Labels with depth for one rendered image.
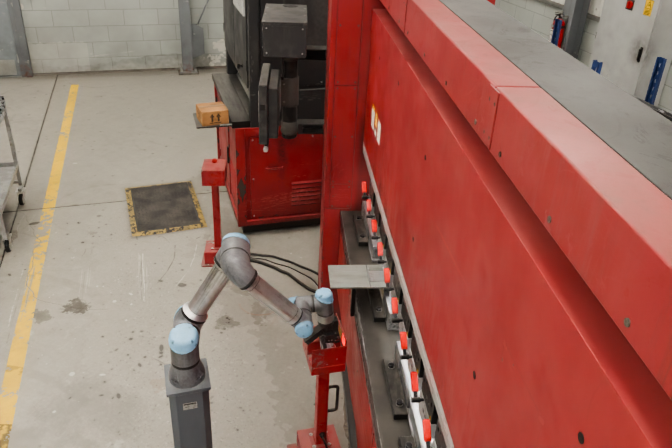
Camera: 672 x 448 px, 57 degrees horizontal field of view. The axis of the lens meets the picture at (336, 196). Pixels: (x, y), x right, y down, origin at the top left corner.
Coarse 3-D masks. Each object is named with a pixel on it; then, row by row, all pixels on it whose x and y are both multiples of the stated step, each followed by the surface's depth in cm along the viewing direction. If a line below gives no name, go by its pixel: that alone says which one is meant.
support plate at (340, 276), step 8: (336, 272) 295; (344, 272) 295; (352, 272) 296; (360, 272) 296; (336, 280) 289; (344, 280) 290; (352, 280) 290; (360, 280) 290; (368, 280) 290; (336, 288) 285; (344, 288) 285; (352, 288) 286; (360, 288) 286; (368, 288) 286; (376, 288) 287
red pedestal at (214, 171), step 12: (204, 168) 435; (216, 168) 435; (204, 180) 435; (216, 180) 436; (216, 192) 448; (216, 204) 453; (216, 216) 457; (216, 228) 462; (216, 240) 467; (204, 252) 464; (216, 252) 465; (204, 264) 469
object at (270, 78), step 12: (264, 72) 370; (276, 72) 380; (264, 84) 350; (276, 84) 360; (264, 96) 351; (276, 96) 355; (264, 108) 354; (276, 108) 358; (264, 120) 358; (276, 120) 361; (264, 132) 361; (276, 132) 365; (264, 144) 365
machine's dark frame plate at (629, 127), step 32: (448, 0) 217; (480, 0) 220; (480, 32) 175; (512, 32) 177; (544, 64) 148; (576, 64) 149; (576, 96) 127; (608, 96) 128; (608, 128) 112; (640, 128) 112; (640, 160) 100
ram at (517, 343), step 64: (384, 64) 282; (384, 128) 282; (448, 128) 175; (384, 192) 282; (448, 192) 175; (512, 192) 141; (448, 256) 174; (512, 256) 126; (448, 320) 174; (512, 320) 126; (576, 320) 101; (448, 384) 174; (512, 384) 126; (576, 384) 99; (640, 384) 89
